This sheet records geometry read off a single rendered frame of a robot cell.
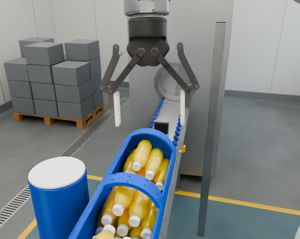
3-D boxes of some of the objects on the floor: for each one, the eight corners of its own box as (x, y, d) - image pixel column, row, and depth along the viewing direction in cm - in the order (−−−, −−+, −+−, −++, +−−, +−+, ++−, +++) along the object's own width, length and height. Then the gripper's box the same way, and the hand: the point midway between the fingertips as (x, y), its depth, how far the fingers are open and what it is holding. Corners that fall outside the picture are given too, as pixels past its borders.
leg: (180, 188, 296) (182, 134, 271) (179, 191, 291) (182, 137, 265) (174, 188, 297) (176, 134, 272) (173, 191, 292) (175, 137, 266)
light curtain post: (204, 231, 243) (226, 22, 174) (204, 236, 238) (226, 22, 169) (197, 229, 244) (215, 22, 175) (196, 235, 239) (216, 22, 170)
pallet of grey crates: (104, 110, 495) (99, 40, 446) (82, 129, 424) (74, 48, 376) (44, 103, 524) (33, 37, 475) (14, 120, 453) (-2, 44, 405)
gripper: (78, 17, 52) (87, 130, 57) (216, 13, 51) (212, 128, 56) (88, 21, 59) (95, 121, 64) (209, 17, 58) (206, 119, 63)
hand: (150, 119), depth 60 cm, fingers open, 13 cm apart
